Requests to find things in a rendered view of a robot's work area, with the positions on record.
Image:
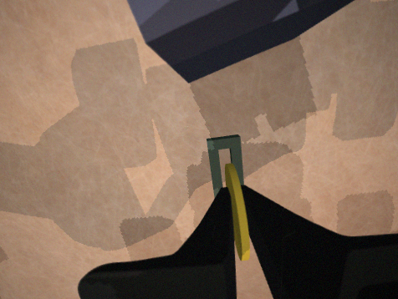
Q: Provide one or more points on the grey slotted box lid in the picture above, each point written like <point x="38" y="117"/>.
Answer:
<point x="179" y="29"/>

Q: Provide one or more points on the dark grey box side wall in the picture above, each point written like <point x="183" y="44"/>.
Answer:
<point x="289" y="24"/>

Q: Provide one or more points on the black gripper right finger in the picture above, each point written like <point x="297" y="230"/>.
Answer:
<point x="303" y="260"/>

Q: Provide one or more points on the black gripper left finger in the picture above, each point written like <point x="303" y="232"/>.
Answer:
<point x="202" y="268"/>

